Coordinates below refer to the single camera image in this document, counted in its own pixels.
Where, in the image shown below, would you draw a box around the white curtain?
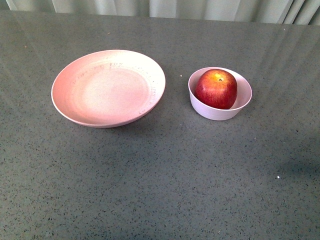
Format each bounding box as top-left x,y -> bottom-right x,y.
0,0 -> 320,26

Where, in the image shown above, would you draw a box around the red yellow apple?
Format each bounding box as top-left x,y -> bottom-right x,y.
194,69 -> 238,110

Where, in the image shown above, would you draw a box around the pink plate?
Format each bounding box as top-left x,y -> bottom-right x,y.
51,49 -> 166,128

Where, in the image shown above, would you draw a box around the small pale pink bowl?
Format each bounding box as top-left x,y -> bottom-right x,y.
188,66 -> 253,121

